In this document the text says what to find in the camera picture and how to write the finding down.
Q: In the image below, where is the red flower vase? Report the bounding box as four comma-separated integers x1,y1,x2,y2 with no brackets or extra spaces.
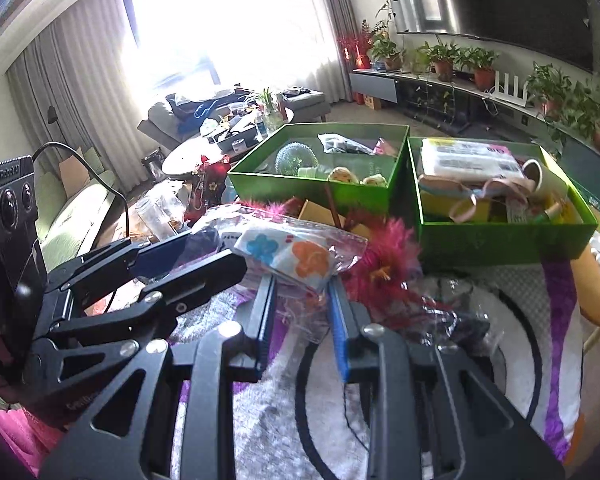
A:
337,19,377,72

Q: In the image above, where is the purple grey printed blanket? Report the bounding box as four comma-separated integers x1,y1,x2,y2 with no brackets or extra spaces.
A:
170,260,592,480

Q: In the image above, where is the white tissue packet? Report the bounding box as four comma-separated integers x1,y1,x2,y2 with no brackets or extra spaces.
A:
420,138,524,182

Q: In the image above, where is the dark filled plastic bag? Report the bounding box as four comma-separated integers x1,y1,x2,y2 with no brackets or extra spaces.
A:
317,132,382,157

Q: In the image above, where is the orange paper packet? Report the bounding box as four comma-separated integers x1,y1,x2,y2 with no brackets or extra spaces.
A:
300,200,372,237

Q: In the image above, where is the green cardboard box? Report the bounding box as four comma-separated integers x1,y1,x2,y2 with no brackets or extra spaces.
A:
227,122,411,217
407,136,600,267

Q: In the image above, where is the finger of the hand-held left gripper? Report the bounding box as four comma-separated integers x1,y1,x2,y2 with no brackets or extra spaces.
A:
27,249,249,386
45,234,201,307

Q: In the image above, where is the black cable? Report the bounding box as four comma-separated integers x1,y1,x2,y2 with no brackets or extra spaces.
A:
31,141,131,261

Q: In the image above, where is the clear glass jar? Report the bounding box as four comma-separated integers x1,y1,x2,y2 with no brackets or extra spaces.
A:
135,195,179,242

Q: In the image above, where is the green sofa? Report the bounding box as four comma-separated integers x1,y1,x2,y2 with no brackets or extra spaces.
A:
35,160,127,272

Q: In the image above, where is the grey sofa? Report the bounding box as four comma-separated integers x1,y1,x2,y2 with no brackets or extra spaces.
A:
137,86,332,152

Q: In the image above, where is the pile of clothes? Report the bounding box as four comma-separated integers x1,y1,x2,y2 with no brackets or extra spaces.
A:
165,86,252,122

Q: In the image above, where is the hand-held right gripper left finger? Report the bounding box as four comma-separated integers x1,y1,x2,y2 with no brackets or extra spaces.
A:
39,274,278,480

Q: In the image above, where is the white router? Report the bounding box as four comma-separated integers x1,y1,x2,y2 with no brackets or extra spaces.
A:
491,71,527,107

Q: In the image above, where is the round coffee table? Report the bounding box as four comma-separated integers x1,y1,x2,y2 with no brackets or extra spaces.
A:
162,105,294,177

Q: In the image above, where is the window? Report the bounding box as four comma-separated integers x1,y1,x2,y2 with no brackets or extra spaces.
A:
120,0,332,92

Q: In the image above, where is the green box lid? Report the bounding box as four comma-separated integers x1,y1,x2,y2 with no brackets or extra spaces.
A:
555,139,600,232

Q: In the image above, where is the dark tray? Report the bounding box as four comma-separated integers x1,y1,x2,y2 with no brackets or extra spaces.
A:
207,124,262,152

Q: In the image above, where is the black television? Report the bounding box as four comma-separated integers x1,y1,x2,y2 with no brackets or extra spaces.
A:
395,0,597,74

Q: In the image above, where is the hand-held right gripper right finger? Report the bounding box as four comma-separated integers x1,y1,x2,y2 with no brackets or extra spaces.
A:
329,277,566,480

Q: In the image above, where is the long tv cabinet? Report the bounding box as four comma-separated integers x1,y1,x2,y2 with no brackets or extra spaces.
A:
350,67,582,162

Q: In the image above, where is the spider plant in glass vase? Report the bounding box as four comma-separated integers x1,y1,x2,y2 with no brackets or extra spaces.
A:
252,86,287,129

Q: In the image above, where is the clear bag of floral cloth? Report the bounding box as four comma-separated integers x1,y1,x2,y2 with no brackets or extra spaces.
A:
185,210,369,307

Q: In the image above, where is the pink satin ribbon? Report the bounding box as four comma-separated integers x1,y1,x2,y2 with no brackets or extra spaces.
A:
420,175,537,224

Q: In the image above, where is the row of potted plants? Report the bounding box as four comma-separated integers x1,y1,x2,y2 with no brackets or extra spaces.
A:
367,35,600,157

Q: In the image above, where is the clear bag with dark item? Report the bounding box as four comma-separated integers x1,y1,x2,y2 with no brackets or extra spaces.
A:
409,279,492,357

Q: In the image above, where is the white mug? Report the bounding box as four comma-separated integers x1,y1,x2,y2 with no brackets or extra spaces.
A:
522,158,569,197

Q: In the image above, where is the grey curtain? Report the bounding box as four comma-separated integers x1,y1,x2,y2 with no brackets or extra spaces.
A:
5,0,167,197
320,0,362,107

